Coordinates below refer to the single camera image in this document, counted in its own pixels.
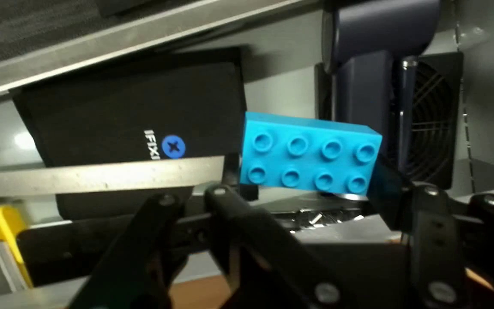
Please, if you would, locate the blue toy brick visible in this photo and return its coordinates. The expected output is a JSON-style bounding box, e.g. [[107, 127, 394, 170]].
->
[[239, 112, 383, 196]]

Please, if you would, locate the black box with blue logo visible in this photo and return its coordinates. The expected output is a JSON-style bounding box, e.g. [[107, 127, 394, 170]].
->
[[10, 47, 247, 220]]

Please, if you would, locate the grey metal shelf rail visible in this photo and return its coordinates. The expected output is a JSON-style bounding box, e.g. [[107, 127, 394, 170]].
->
[[0, 0, 320, 103]]

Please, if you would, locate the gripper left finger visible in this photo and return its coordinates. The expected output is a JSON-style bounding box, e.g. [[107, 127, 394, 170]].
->
[[69, 154, 343, 309]]

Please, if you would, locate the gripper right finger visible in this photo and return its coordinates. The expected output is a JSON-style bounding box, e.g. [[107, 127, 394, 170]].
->
[[366, 155, 494, 309]]

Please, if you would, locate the grey metal drawer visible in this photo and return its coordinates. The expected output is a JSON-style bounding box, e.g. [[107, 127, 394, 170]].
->
[[0, 155, 226, 200]]

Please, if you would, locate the dark blue hair dryer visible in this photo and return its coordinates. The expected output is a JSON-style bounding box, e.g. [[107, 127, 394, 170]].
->
[[314, 0, 464, 190]]

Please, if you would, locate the yellow plastic object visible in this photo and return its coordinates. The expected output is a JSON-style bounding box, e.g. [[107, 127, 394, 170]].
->
[[0, 205, 34, 289]]

